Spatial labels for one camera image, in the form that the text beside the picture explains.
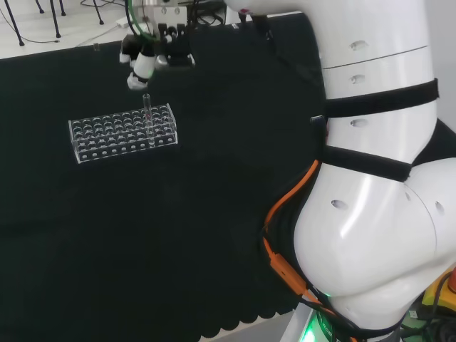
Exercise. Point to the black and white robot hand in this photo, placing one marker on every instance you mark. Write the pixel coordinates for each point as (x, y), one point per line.
(178, 46)

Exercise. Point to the clear glass test tube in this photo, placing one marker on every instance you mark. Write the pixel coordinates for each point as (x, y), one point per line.
(149, 121)

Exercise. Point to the clear plastic test tube rack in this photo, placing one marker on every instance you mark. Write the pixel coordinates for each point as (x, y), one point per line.
(117, 137)

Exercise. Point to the white power strip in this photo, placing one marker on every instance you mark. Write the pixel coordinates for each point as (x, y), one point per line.
(122, 22)

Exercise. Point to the black tripod leg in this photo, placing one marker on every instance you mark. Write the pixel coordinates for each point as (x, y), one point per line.
(55, 19)
(99, 14)
(15, 25)

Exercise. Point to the blue USB connector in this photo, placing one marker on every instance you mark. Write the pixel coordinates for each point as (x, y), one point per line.
(317, 119)

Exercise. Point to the black bench cloth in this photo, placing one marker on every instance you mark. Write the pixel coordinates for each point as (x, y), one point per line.
(142, 231)

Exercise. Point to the yellow stop button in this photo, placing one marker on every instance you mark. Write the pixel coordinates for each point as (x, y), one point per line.
(440, 295)

